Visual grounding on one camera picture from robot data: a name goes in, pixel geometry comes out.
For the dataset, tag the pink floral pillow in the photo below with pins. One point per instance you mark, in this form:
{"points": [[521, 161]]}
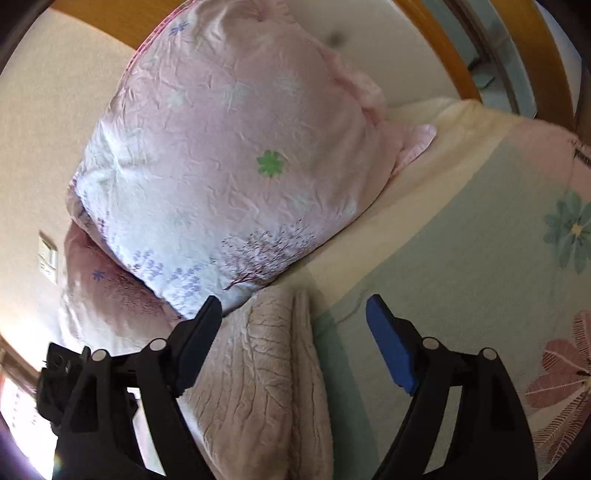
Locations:
{"points": [[104, 306], [235, 145]]}

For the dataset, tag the beige cable-knit sweater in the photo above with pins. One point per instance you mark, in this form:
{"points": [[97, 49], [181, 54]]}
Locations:
{"points": [[259, 409]]}

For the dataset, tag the wooden bed headboard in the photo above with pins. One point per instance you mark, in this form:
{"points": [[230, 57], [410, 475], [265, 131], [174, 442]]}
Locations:
{"points": [[399, 44]]}

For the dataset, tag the pink floral pillow left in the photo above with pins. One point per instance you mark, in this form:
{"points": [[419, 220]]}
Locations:
{"points": [[104, 306]]}

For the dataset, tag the white wall socket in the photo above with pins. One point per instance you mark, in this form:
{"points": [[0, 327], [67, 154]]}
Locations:
{"points": [[47, 256]]}

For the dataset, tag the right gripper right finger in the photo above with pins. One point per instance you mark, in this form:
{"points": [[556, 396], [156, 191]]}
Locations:
{"points": [[465, 419]]}

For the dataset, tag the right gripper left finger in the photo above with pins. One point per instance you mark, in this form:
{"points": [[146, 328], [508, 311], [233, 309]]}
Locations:
{"points": [[156, 443]]}

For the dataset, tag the pink floral pillow right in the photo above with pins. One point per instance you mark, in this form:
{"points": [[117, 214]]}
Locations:
{"points": [[235, 145]]}

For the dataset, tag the pastel patchwork bed sheet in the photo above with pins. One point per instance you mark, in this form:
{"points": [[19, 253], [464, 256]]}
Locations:
{"points": [[484, 241]]}

